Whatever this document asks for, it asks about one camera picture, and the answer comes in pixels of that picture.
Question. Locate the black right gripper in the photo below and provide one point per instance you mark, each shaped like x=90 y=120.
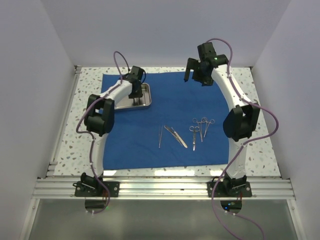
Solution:
x=193 y=64

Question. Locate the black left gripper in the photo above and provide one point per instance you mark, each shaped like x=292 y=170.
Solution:
x=139 y=95

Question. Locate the stainless steel instrument tray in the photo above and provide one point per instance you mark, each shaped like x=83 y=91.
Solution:
x=126 y=104

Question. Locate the steel surgical forceps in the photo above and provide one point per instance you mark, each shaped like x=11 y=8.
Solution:
x=199 y=124

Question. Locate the blue surgical cloth wrap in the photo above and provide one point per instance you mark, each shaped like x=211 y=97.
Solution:
x=134 y=139

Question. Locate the steel straight surgical scissors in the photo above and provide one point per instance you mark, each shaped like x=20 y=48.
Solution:
x=194 y=130

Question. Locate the steel tweezers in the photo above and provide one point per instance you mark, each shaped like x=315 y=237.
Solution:
x=136 y=101
x=160 y=133

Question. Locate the thin steel scalpel handle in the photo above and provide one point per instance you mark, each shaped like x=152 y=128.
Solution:
x=176 y=135

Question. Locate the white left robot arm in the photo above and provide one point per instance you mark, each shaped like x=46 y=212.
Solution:
x=99 y=117

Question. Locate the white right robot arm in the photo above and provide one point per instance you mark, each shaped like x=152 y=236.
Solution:
x=242 y=118

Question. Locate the aluminium left side rail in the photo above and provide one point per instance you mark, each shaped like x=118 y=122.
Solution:
x=65 y=114

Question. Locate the aluminium rail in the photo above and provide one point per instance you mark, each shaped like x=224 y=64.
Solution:
x=65 y=114
x=163 y=188

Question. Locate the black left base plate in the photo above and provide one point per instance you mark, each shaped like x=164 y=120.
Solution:
x=97 y=188

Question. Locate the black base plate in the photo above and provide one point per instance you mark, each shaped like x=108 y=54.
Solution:
x=228 y=188
x=97 y=188

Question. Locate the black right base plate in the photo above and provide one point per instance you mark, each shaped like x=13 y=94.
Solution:
x=228 y=188

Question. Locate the aluminium front rail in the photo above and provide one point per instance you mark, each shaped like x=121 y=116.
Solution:
x=163 y=188

